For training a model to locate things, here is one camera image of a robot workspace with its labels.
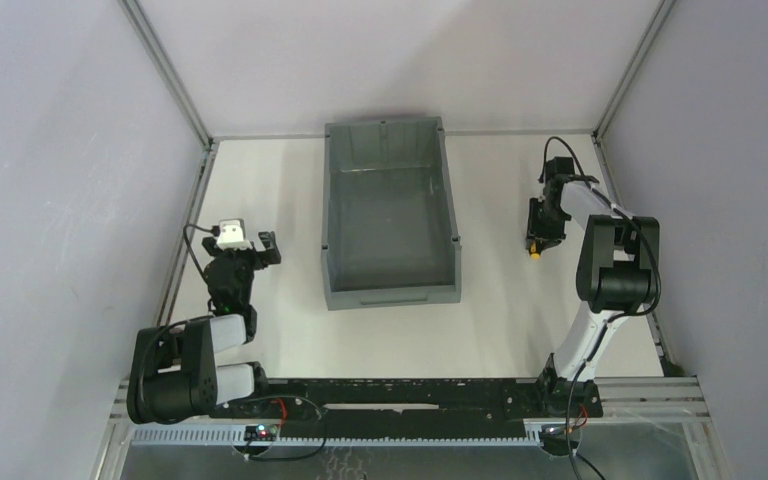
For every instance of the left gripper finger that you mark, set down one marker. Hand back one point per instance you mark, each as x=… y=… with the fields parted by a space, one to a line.
x=209 y=244
x=270 y=255

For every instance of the right controller circuit board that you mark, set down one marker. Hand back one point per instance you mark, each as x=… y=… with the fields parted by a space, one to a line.
x=557 y=441

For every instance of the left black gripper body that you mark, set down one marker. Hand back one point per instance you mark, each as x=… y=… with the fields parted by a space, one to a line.
x=239 y=255

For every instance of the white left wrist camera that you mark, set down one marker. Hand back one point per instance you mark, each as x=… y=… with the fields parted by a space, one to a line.
x=232 y=236

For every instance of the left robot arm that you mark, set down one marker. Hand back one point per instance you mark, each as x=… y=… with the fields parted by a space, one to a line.
x=174 y=373

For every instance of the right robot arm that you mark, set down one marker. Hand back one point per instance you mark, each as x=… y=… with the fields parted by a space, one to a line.
x=617 y=278

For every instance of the grey slotted cable duct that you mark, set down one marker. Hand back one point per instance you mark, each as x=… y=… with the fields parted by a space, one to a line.
x=239 y=435

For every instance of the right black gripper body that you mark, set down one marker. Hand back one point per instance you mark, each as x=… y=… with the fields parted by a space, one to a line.
x=539 y=221

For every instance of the yellow black screwdriver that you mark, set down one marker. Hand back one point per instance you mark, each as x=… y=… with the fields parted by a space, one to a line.
x=534 y=251

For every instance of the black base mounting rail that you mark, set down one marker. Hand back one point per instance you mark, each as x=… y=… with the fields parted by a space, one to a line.
x=435 y=408

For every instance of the controller circuit board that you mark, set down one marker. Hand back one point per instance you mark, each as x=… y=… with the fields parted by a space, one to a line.
x=557 y=441
x=261 y=433

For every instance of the left controller circuit board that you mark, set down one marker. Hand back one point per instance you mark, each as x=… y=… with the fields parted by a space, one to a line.
x=261 y=433

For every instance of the grey plastic bin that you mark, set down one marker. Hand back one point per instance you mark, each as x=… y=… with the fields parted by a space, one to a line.
x=389 y=228

